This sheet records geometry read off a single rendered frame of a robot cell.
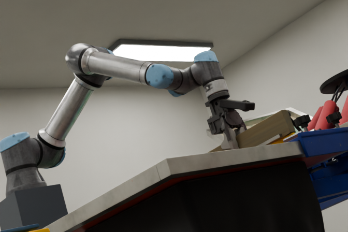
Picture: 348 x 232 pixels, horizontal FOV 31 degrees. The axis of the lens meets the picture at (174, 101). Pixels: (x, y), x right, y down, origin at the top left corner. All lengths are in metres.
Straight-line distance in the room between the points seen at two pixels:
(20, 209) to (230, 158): 0.96
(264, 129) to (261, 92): 5.33
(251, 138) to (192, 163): 0.57
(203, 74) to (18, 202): 0.77
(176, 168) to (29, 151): 1.07
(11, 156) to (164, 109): 5.10
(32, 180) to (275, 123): 0.91
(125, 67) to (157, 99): 5.28
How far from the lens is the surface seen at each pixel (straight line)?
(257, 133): 1.91
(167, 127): 7.22
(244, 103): 1.92
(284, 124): 1.84
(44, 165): 2.43
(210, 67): 2.02
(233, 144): 1.95
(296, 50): 6.92
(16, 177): 2.29
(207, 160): 1.41
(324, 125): 2.45
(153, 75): 1.95
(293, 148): 1.66
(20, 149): 2.32
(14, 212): 2.24
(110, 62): 2.08
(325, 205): 3.22
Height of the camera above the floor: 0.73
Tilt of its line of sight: 16 degrees up
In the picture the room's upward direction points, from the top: 18 degrees counter-clockwise
